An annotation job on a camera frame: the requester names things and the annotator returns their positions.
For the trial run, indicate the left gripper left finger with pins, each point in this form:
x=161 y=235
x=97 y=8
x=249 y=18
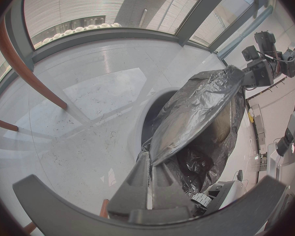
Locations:
x=130 y=190

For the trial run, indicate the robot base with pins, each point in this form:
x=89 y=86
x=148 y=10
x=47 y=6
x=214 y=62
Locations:
x=226 y=193

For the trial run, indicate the black plastic bag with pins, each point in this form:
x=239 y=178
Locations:
x=199 y=102

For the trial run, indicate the window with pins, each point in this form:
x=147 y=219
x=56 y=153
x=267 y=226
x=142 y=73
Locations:
x=108 y=32

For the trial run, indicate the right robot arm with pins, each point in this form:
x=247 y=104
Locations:
x=288 y=65

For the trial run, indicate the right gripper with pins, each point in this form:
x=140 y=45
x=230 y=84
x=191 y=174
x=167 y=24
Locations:
x=260 y=74

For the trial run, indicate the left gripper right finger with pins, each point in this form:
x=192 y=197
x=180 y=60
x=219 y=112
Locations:
x=167 y=193

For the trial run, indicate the wooden chair white cushions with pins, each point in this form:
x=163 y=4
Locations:
x=39 y=87

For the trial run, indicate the white trash bin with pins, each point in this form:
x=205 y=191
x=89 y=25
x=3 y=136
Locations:
x=135 y=131

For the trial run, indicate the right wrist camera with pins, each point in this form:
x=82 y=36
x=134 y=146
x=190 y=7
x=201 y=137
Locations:
x=250 y=53

